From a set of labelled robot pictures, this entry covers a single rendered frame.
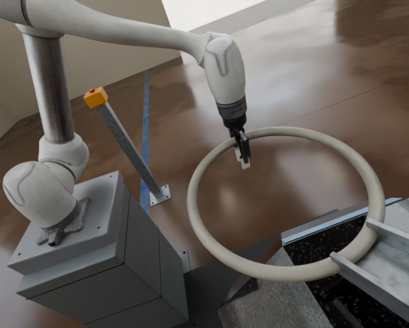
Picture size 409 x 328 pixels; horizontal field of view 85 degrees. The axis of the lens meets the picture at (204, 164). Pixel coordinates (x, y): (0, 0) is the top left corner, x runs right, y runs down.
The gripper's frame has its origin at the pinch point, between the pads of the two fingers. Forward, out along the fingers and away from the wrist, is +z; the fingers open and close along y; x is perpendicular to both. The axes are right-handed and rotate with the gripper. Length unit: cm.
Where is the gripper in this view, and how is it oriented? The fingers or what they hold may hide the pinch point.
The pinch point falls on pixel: (242, 157)
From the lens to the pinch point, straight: 85.6
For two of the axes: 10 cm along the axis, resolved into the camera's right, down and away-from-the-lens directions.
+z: 2.6, 6.8, 6.8
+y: 3.0, 6.1, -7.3
